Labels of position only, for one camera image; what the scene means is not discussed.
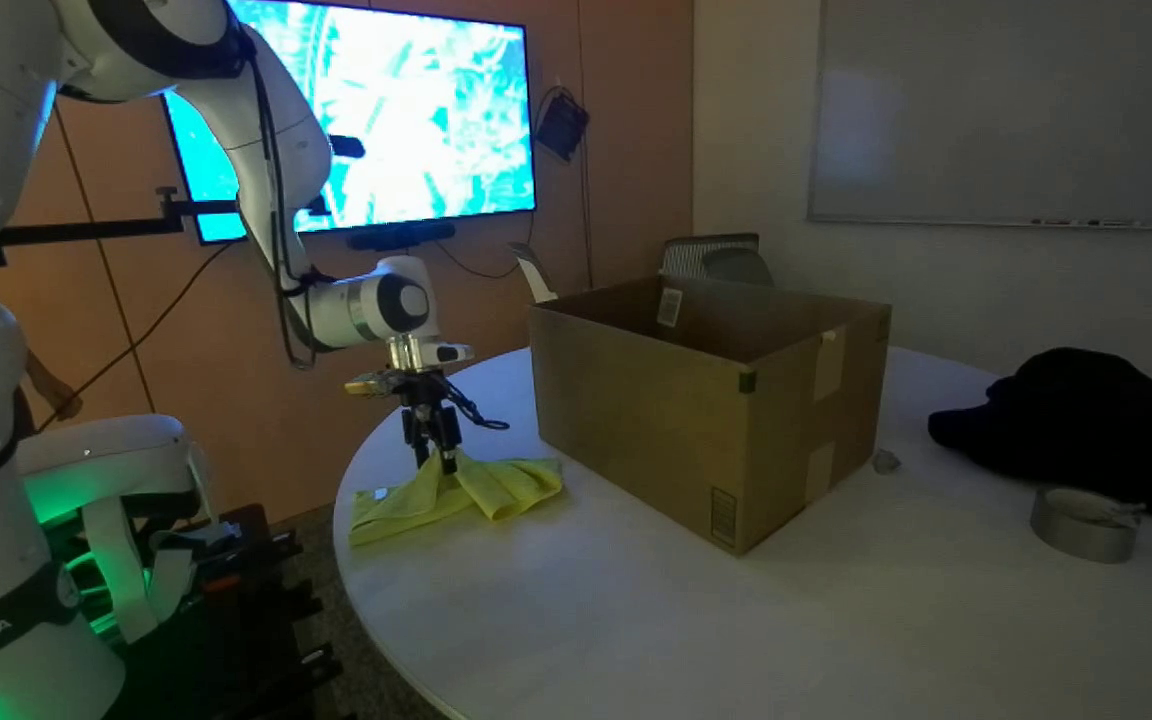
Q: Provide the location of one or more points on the wall-mounted tv screen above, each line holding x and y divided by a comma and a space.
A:
429, 114

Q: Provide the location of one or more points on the small grey wrist camera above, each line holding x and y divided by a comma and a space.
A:
373, 387

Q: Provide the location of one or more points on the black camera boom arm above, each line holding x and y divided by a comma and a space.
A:
173, 212

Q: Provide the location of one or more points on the open cardboard box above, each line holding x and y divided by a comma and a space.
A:
720, 407

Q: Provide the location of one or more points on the black wall power adapter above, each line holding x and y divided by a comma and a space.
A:
560, 127

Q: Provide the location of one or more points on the white wall whiteboard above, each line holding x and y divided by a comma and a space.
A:
985, 114

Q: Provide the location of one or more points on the small clear plastic piece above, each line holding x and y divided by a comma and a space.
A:
887, 463

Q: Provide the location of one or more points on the black cloth bundle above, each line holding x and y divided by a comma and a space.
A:
1061, 417

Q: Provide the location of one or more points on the yellow microfiber towel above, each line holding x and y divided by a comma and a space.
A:
492, 488

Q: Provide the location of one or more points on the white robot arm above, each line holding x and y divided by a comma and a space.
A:
115, 55

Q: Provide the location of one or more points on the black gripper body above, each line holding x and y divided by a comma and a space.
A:
434, 413

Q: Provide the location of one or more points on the grey tape roll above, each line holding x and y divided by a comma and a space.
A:
1085, 527

